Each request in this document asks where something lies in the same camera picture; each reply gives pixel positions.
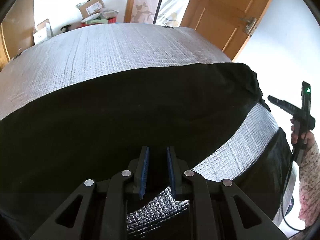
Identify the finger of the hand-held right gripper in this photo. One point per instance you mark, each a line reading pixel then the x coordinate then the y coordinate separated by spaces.
pixel 285 104

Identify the printed plastic door curtain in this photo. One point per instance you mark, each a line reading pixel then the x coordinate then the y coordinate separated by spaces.
pixel 145 7

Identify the silver quilted mat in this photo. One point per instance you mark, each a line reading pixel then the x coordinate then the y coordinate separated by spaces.
pixel 112 50

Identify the person's right hand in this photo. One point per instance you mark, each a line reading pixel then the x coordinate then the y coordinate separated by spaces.
pixel 293 135

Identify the red box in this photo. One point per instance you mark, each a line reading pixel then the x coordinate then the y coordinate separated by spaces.
pixel 112 20

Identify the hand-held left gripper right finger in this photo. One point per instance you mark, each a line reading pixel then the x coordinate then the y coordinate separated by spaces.
pixel 171 172

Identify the white plastic bag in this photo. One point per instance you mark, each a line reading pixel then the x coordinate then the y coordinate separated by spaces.
pixel 108 13

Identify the pale green packet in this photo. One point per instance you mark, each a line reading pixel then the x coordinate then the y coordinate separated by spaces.
pixel 93 20

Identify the black garment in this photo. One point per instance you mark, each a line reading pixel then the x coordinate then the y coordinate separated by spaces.
pixel 125 120

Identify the open cardboard box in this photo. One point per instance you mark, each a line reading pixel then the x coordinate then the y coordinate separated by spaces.
pixel 93 6

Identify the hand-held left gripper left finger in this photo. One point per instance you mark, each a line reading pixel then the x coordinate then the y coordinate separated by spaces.
pixel 145 170

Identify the person's right forearm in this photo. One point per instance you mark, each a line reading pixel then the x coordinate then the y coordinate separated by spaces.
pixel 310 180

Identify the wooden door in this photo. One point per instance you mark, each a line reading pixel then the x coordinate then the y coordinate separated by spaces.
pixel 217 17

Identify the white box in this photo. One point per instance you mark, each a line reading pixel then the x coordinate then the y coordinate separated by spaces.
pixel 42 33

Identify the black binder clip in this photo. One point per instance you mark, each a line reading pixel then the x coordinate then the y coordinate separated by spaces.
pixel 167 25

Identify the black curtain strip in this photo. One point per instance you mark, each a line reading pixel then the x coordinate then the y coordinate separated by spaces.
pixel 160 2

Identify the wooden door frame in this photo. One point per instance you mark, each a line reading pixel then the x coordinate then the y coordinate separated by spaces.
pixel 131 2

